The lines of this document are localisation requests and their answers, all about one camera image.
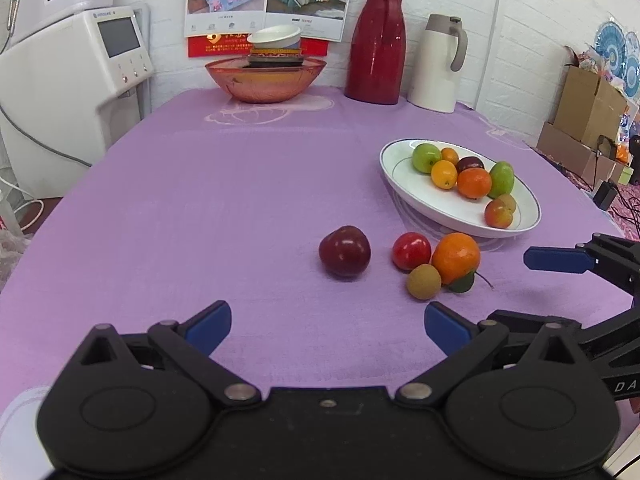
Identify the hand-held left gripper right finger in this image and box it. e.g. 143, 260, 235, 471
395, 302, 578, 406

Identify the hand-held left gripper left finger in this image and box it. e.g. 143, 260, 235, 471
80, 300, 262, 406

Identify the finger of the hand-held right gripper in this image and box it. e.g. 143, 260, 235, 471
487, 306, 640, 378
524, 233, 640, 295

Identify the orange with green leaf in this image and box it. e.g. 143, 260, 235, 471
431, 232, 496, 294

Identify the red and yellow peach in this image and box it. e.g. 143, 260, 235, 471
484, 198, 514, 230

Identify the small bright red fruit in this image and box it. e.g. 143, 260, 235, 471
391, 232, 432, 272

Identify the elongated green fruit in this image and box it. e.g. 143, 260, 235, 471
488, 161, 516, 199

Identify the large orange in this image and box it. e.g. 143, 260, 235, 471
457, 167, 493, 200

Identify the white oval plate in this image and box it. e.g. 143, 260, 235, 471
379, 138, 542, 239

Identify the yellow-orange citrus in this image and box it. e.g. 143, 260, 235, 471
430, 159, 459, 191

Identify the round green fruit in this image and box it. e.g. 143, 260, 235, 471
411, 143, 443, 174

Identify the black power adapter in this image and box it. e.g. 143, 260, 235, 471
593, 180, 621, 211

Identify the low cardboard box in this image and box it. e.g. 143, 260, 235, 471
536, 122, 631, 186

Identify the tall cardboard box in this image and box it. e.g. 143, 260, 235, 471
548, 65, 628, 148

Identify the clear plastic bag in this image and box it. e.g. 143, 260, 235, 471
0, 230, 33, 291

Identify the blue patterned plate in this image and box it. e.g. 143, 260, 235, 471
595, 19, 627, 79

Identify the white thermos jug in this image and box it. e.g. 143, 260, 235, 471
407, 13, 469, 114

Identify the orange glass bowl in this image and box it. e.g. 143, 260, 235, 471
205, 57, 327, 104

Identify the red thermos jug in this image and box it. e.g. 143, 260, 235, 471
343, 0, 407, 106

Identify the stack of dark patterned dishes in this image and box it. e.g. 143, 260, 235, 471
248, 47, 307, 68

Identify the white machine with screen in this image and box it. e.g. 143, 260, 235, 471
0, 5, 153, 198

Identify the red paper sheet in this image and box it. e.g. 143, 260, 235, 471
187, 32, 329, 58

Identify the white bowl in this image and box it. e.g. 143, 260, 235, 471
247, 25, 302, 51

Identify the white cable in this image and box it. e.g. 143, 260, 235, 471
0, 175, 46, 233

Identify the white wall conduit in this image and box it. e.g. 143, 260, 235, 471
475, 0, 506, 111

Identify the grey hose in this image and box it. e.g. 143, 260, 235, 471
0, 105, 93, 168

